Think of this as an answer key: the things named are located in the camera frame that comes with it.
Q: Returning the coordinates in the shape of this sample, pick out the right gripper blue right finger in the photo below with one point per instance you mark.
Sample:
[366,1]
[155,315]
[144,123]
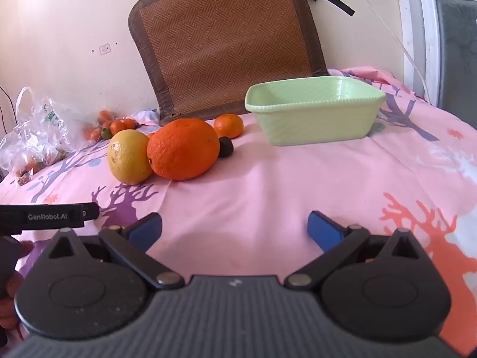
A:
[339,245]

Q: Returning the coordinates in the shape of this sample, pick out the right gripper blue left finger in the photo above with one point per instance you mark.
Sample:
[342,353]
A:
[128,246]

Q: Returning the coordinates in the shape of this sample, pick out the large yellow grapefruit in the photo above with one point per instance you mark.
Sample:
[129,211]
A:
[127,157]

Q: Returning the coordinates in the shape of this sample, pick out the large orange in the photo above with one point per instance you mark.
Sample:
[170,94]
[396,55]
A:
[183,149]

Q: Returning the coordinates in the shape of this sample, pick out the dark purple plum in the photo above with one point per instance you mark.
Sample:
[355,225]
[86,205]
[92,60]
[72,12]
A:
[226,147]

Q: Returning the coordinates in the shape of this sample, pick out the small tangerine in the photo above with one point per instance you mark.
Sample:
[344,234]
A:
[228,125]

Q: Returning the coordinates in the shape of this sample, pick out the left human hand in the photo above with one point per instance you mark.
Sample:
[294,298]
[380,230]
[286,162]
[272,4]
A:
[9,319]

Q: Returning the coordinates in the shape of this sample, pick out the clear plastic bag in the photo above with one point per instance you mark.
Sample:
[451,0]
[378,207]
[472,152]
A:
[47,131]

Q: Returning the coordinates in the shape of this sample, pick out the pink printed bedsheet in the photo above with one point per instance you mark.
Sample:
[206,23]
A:
[247,215]

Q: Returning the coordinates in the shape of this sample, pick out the pile green fruit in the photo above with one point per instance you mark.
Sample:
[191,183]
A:
[106,134]

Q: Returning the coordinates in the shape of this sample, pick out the pile tangerine front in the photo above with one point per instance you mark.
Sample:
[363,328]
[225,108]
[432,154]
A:
[117,126]

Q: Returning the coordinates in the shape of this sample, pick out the pile tangerine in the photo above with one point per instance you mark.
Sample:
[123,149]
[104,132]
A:
[117,126]
[130,123]
[105,116]

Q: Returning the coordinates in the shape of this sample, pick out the pile tangerine right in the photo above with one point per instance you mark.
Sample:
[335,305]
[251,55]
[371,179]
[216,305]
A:
[130,123]

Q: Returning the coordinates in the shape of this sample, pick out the pile tangerine back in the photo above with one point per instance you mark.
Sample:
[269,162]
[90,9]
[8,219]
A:
[105,116]

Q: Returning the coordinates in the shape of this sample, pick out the light green plastic basin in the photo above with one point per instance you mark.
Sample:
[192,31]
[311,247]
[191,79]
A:
[314,110]

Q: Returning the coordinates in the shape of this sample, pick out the brown woven seat cushion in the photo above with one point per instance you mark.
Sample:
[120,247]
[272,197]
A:
[202,56]

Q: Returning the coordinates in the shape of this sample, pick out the wall sticker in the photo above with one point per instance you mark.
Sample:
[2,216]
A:
[105,49]

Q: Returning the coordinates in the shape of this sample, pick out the white window frame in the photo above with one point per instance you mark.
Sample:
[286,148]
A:
[440,36]

